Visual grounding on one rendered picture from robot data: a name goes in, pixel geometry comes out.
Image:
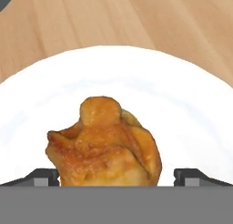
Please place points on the white round plate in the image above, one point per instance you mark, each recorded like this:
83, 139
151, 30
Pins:
170, 91

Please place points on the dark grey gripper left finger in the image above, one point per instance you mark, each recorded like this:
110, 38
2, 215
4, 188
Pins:
45, 176

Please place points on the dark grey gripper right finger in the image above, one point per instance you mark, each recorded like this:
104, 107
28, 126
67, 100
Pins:
188, 176

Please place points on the golden brown chicken drumstick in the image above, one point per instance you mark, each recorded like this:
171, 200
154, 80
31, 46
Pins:
104, 148

